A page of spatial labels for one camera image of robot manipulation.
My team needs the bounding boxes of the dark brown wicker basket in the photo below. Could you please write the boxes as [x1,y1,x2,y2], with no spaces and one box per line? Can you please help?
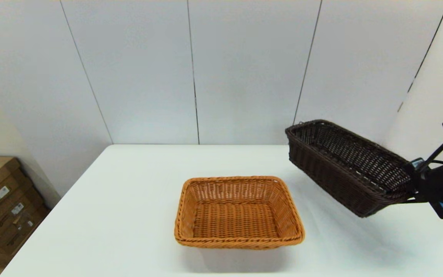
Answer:
[285,119,416,218]

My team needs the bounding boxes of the orange wicker basket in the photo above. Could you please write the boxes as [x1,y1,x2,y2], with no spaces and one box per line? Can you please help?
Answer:
[174,176,305,250]

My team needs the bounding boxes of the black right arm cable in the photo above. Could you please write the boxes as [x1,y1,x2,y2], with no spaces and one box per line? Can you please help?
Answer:
[418,127,443,230]

